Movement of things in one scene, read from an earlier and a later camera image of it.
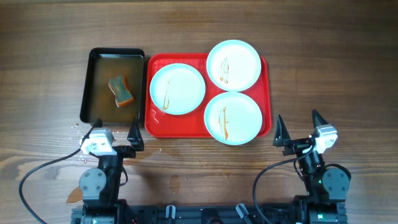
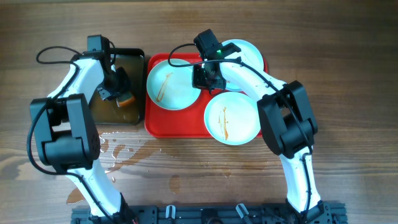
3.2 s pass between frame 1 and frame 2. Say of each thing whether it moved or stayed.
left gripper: moved
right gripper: moved
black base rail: stayed
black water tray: stayed
